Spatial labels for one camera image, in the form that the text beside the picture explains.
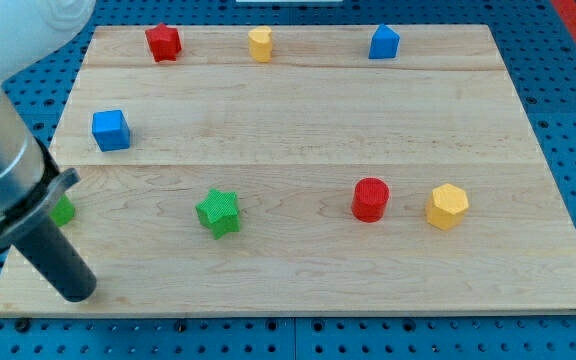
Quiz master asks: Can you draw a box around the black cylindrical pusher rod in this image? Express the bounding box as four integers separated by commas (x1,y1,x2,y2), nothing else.
14,217,97,302

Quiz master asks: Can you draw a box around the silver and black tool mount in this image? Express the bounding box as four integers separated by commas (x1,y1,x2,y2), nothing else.
0,94,80,253

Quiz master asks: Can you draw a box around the green circle block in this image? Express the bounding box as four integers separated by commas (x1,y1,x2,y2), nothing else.
50,194,76,227

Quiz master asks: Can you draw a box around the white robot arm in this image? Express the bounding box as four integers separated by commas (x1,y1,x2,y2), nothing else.
0,0,96,302

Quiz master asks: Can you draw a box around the yellow hexagon block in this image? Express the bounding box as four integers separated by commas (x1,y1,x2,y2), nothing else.
425,183,469,231

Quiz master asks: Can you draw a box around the blue cube block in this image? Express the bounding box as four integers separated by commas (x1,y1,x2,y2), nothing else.
92,110,131,152

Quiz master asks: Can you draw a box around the green star block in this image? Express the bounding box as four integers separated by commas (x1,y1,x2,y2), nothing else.
195,188,241,240

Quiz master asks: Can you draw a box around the red star block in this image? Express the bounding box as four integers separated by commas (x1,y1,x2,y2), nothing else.
145,23,183,63

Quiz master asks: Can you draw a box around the wooden board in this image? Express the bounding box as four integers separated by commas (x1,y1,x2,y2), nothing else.
0,25,576,318

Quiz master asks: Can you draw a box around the yellow heart block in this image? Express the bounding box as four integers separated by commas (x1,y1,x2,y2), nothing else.
248,26,273,63

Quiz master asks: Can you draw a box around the red cylinder block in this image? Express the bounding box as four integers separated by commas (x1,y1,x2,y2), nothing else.
351,177,390,223

